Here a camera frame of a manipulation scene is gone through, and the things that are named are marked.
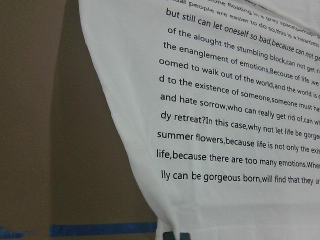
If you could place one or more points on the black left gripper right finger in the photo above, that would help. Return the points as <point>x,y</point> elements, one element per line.
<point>184,236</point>

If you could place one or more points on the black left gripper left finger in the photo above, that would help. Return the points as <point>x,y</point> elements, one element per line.
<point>169,235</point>

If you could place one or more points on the white long-sleeve printed shirt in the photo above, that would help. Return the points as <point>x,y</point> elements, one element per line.
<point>217,103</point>

